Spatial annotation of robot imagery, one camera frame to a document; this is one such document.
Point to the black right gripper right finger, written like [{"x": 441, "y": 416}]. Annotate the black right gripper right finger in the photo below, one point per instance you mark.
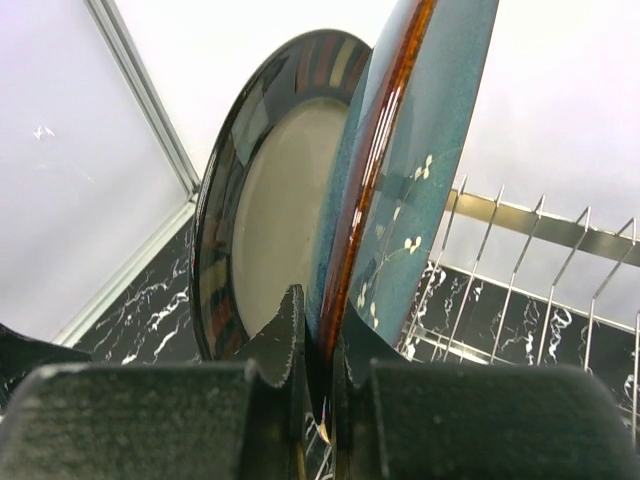
[{"x": 396, "y": 419}]

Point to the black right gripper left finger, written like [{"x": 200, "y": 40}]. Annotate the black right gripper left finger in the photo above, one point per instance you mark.
[{"x": 240, "y": 419}]

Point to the blue glazed plate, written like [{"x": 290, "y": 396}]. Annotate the blue glazed plate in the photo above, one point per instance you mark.
[{"x": 395, "y": 165}]

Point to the steel wire dish rack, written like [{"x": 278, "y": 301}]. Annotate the steel wire dish rack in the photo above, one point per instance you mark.
[{"x": 508, "y": 284}]

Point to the dark striped rim plate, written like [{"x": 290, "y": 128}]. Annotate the dark striped rim plate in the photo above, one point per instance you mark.
[{"x": 265, "y": 181}]

